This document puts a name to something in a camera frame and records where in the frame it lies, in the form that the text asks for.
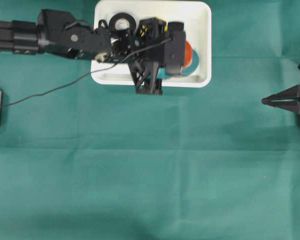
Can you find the black tape roll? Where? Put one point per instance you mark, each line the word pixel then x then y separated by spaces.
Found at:
pixel 122 21

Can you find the white plastic case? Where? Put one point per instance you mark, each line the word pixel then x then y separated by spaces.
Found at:
pixel 197 19

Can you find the green table cloth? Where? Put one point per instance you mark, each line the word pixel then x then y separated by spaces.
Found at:
pixel 96 162

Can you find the green tape roll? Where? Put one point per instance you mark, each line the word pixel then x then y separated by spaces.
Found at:
pixel 185 72

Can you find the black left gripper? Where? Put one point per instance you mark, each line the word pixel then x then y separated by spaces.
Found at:
pixel 125 42

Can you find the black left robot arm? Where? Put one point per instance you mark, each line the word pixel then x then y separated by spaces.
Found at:
pixel 60 33

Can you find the orange tape roll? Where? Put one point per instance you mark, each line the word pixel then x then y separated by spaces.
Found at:
pixel 188 57

